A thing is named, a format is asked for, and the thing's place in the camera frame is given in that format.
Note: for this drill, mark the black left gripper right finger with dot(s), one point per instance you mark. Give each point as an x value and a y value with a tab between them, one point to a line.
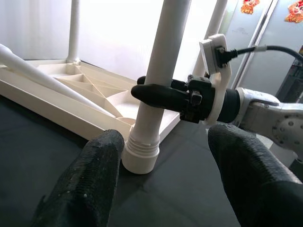
255	184

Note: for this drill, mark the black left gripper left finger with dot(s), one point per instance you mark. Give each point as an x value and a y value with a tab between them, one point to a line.
85	184

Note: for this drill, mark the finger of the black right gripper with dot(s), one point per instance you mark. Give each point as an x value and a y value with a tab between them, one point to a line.
161	97
180	84

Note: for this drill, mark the white plastic children table top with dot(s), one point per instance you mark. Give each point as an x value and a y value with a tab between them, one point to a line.
71	106

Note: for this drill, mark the black tablecloth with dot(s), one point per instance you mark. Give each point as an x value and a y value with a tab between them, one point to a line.
35	146

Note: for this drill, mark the grey sliding door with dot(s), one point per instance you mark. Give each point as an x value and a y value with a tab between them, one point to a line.
267	28

